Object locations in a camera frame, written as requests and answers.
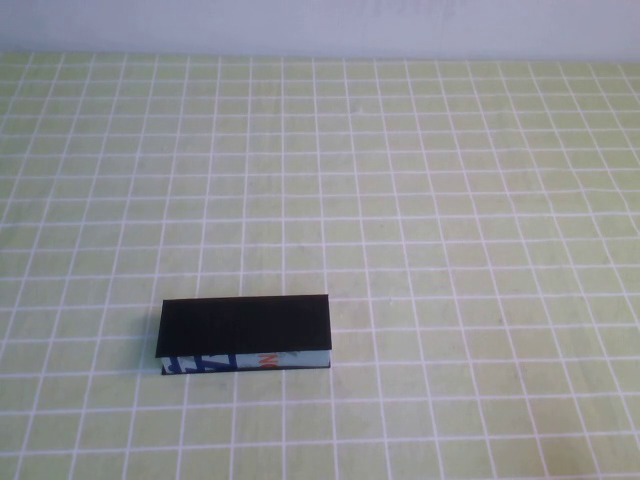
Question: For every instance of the green white checked tablecloth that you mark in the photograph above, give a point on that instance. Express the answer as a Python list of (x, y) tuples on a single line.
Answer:
[(450, 200)]

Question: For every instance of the black glasses case printed sides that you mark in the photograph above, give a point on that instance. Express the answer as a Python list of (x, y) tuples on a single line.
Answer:
[(245, 325)]

